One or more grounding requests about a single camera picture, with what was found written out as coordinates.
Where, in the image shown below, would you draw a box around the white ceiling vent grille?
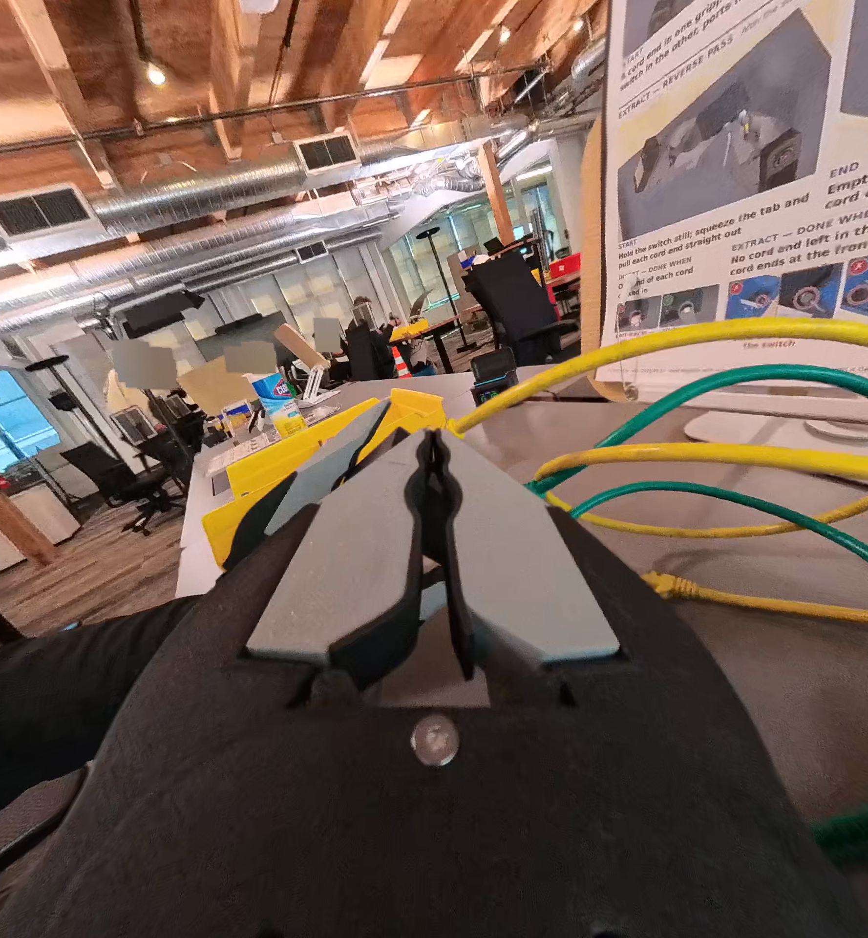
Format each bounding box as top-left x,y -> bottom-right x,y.
292,130 -> 361,175
0,183 -> 101,243

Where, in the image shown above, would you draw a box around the black charging case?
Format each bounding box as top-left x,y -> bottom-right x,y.
470,348 -> 519,406

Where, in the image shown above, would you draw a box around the yellow ethernet cable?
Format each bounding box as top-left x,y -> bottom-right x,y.
452,317 -> 868,627

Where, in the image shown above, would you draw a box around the printed papers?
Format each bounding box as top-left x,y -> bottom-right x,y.
207,431 -> 290,471

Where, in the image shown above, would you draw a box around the tan divider board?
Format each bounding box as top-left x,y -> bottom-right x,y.
273,322 -> 332,369
177,366 -> 253,420

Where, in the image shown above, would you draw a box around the wooden post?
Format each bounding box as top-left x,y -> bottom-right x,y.
0,454 -> 60,567
478,139 -> 515,246

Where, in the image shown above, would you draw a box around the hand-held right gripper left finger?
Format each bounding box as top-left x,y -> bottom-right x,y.
245,428 -> 438,691

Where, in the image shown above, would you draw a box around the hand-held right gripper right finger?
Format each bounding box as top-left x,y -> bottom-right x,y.
432,428 -> 621,681

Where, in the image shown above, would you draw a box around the wipes canister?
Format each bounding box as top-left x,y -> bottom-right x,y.
252,372 -> 309,439

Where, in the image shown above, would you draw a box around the tan backing board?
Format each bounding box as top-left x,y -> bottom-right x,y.
579,121 -> 629,403

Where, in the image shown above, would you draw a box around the black office chair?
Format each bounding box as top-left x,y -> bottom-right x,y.
463,253 -> 580,367
60,440 -> 187,536

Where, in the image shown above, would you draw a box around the white poster stand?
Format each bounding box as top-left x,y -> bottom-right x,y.
683,406 -> 868,444

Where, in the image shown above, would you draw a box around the green ethernet cable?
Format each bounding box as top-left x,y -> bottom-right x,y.
529,364 -> 868,866

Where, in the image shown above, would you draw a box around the white laptop stand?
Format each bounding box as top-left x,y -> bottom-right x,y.
298,364 -> 341,406

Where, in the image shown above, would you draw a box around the printed instruction poster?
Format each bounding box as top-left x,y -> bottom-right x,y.
596,0 -> 868,382

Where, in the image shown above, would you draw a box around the yellow plastic bin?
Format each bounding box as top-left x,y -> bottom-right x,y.
201,388 -> 449,569

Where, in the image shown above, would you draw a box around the silver air duct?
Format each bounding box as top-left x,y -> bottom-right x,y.
0,139 -> 523,338

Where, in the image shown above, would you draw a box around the black softbox light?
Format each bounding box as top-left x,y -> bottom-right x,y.
122,289 -> 206,340

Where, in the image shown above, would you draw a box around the person's leg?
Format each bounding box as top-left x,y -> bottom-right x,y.
0,597 -> 208,829

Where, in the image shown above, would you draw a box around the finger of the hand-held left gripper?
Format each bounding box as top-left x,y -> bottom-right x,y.
264,399 -> 394,537

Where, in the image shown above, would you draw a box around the black chair armrest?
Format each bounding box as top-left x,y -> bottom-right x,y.
0,766 -> 90,888

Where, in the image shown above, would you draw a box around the black floor lamp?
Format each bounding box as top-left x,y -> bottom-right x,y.
415,227 -> 479,353

